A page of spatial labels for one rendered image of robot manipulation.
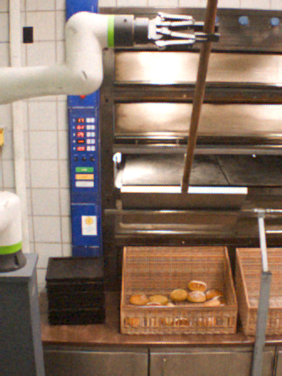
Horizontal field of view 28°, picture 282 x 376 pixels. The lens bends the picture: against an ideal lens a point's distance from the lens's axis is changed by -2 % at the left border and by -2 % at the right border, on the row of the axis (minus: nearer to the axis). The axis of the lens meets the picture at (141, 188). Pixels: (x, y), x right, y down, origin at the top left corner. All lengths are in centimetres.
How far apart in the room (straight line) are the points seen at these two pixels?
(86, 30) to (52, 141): 143
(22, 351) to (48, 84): 92
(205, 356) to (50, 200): 113
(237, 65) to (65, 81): 146
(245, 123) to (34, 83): 150
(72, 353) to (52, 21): 163
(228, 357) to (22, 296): 120
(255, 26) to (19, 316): 182
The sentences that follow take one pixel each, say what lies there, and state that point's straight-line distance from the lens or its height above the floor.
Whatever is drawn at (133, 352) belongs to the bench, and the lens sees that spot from 271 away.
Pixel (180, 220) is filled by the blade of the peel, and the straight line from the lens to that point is 273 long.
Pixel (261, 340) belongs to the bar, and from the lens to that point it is 265.
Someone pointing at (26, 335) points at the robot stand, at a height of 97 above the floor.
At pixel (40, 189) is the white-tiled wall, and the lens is 300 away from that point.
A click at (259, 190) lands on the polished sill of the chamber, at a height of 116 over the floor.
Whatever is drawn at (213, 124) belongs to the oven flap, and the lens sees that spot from 288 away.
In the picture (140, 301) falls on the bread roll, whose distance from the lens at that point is 296.
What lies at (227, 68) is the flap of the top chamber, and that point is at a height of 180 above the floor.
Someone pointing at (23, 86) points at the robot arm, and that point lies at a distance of 167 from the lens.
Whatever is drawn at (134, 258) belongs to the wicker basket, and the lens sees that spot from 304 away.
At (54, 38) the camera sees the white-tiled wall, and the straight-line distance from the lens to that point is 288.
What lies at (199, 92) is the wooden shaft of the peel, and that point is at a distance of 183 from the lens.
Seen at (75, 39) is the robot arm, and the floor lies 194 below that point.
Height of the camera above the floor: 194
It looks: 15 degrees down
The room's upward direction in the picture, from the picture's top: straight up
